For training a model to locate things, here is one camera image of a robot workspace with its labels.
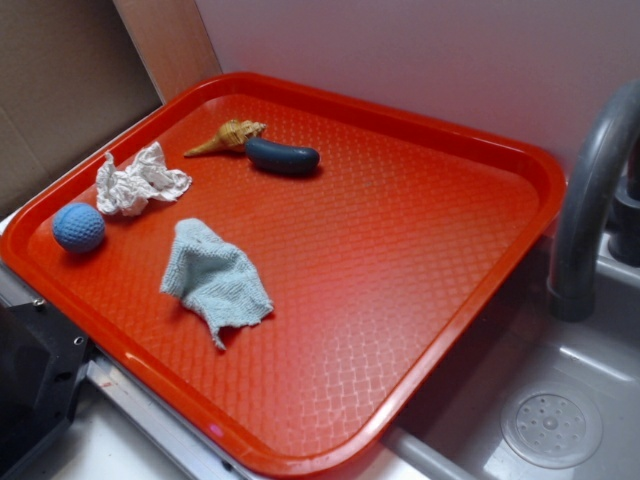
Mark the dark blue plastic pickle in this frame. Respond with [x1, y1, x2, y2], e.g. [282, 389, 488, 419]
[245, 138, 320, 175]

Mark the red plastic tray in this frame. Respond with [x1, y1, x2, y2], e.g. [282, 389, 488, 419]
[1, 73, 566, 478]

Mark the light blue knitted cloth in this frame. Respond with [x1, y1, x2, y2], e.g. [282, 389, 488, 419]
[160, 218, 274, 351]

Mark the tan spiral seashell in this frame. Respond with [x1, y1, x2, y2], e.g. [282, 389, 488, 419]
[184, 119, 267, 158]

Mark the crumpled white paper towel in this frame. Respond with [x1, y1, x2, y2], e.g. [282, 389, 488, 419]
[95, 142, 192, 217]

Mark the blue dimpled ball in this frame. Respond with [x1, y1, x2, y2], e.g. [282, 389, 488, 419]
[52, 203, 106, 254]

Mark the grey toy sink basin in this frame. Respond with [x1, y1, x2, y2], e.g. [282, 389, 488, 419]
[384, 234, 640, 480]

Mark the grey toy faucet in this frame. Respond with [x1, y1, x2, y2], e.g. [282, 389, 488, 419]
[547, 80, 639, 322]

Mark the round sink drain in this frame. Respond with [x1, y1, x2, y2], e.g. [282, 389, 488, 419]
[500, 382, 603, 470]

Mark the brown cardboard panel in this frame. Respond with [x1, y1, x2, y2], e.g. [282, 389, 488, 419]
[1, 1, 160, 217]

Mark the dark faucet knob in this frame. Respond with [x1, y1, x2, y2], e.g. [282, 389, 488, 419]
[608, 149, 640, 268]

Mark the black metal bracket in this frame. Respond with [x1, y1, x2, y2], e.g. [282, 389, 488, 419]
[1, 304, 91, 479]

